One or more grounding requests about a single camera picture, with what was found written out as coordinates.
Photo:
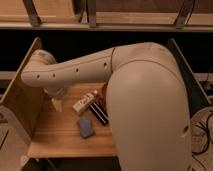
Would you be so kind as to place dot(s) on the blue sponge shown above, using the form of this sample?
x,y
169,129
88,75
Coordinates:
x,y
86,127

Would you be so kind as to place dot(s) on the black rectangular case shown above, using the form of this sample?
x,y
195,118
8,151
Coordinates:
x,y
99,113

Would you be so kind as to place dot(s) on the wooden shelf rail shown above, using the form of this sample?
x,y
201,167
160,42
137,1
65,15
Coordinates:
x,y
108,15

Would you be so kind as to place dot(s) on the right dark side panel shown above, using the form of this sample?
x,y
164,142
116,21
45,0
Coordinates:
x,y
197,98

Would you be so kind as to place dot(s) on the small brown bottle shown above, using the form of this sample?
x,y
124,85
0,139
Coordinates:
x,y
102,98

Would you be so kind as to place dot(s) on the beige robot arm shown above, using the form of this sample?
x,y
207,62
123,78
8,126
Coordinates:
x,y
146,100

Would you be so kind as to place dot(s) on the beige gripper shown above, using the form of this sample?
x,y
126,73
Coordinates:
x,y
57,93

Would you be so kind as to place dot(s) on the left wooden side panel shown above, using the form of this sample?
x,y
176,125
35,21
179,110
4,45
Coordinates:
x,y
21,104

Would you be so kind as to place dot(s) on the white rectangular box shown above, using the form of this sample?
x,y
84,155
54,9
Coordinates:
x,y
82,104

